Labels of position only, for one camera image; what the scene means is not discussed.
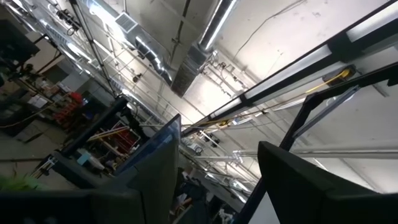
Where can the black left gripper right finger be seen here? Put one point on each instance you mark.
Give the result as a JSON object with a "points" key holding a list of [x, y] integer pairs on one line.
{"points": [[311, 199]]}

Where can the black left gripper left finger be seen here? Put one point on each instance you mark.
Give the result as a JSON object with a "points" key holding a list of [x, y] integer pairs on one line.
{"points": [[149, 193]]}

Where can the white ceiling pipe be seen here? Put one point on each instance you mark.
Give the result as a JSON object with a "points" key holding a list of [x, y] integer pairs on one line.
{"points": [[342, 152]]}

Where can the dark flat monitor panel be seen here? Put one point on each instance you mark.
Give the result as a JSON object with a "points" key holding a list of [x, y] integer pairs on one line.
{"points": [[168, 129]]}

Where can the black framed LED light bar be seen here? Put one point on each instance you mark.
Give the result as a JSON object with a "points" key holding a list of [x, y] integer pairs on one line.
{"points": [[289, 73]]}

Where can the green artificial plant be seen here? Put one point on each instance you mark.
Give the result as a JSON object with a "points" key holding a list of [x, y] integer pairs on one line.
{"points": [[18, 183]]}

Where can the thin black pole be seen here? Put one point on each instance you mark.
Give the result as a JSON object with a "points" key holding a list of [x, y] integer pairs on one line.
{"points": [[93, 46]]}

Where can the black rig frame strut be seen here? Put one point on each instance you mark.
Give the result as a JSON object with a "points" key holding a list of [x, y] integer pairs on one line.
{"points": [[298, 121]]}

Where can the silver rectangular ceiling duct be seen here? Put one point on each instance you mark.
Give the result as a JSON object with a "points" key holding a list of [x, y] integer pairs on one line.
{"points": [[189, 74]]}

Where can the silver duct with vent grille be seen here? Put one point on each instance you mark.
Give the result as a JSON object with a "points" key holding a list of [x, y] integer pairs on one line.
{"points": [[146, 46]]}

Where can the silver round duct pipe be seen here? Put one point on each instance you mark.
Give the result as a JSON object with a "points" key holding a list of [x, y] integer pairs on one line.
{"points": [[216, 21]]}

